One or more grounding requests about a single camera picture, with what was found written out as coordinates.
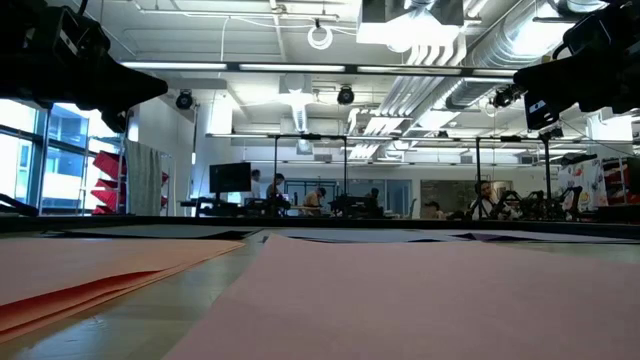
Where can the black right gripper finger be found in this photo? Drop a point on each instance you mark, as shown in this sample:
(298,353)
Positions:
(542,82)
(542,117)

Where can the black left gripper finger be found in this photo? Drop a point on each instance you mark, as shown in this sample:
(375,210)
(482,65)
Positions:
(135,87)
(116,120)

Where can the purple paper sheet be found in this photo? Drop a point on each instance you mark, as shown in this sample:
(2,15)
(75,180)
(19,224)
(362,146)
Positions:
(550,236)

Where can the black paper sheet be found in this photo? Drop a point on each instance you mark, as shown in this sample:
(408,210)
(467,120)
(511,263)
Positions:
(160,231)

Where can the orange paper sheet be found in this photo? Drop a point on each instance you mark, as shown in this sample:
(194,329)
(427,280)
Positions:
(50,306)
(400,300)
(100,260)

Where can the black background robot arm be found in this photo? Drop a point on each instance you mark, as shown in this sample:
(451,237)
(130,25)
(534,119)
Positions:
(545,200)

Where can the red storage bin rack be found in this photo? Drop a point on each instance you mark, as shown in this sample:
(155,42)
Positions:
(107,165)

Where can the black round ceiling speaker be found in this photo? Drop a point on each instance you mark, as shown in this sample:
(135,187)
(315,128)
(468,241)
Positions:
(184,100)
(345,95)

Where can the grey hanging cloth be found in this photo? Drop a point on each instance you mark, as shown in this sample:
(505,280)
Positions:
(144,180)

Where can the large window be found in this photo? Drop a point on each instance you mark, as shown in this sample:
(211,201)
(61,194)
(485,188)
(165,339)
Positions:
(60,165)

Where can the white floral cloth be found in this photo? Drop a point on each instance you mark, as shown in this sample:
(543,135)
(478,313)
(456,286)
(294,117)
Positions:
(582,185)

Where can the person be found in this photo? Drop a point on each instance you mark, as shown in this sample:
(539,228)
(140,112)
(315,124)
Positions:
(433,210)
(315,199)
(484,195)
(275,187)
(373,193)
(255,182)

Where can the red storage bin shelf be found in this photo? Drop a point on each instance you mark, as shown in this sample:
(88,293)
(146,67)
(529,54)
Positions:
(617,180)

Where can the black office desk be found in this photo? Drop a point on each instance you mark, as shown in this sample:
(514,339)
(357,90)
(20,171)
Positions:
(200,202)

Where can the black computer monitor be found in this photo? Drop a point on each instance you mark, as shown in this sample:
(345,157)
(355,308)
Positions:
(230,177)

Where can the long ceiling light strip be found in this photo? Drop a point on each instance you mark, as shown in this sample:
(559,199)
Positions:
(290,67)

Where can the black ceiling camera rig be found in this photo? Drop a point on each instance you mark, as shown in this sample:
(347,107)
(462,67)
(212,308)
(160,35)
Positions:
(505,96)

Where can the black camera stand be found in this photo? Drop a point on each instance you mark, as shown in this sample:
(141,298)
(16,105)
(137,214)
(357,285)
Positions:
(547,165)

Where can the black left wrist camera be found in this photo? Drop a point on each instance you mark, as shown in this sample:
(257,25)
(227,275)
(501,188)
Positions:
(80,30)

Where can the silver ventilation duct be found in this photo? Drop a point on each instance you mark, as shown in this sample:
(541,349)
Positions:
(480,75)

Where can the black robot station frame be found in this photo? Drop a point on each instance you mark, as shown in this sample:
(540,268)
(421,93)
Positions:
(310,136)
(478,175)

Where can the black aluminium table frame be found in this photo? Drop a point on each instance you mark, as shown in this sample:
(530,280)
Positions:
(350,222)

